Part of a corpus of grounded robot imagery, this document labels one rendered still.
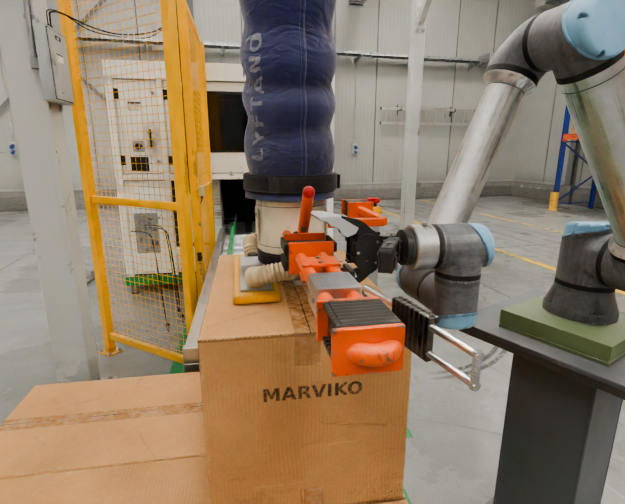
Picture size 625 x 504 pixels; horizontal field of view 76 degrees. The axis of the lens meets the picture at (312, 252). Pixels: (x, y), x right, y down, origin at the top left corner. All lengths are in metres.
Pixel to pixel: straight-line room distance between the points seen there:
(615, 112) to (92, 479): 1.35
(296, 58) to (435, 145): 10.92
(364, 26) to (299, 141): 10.34
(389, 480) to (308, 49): 0.91
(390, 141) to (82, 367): 9.74
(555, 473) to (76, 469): 1.32
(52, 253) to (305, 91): 1.64
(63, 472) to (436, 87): 11.38
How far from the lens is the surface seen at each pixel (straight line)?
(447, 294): 0.86
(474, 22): 12.63
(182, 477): 1.09
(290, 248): 0.72
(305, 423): 0.85
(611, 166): 1.07
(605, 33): 0.97
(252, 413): 0.82
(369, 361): 0.40
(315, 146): 0.90
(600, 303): 1.37
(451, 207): 0.97
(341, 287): 0.53
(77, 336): 2.37
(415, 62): 4.55
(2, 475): 1.27
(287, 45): 0.91
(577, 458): 1.49
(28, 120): 2.22
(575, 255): 1.34
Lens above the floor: 1.26
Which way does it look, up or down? 14 degrees down
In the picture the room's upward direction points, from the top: straight up
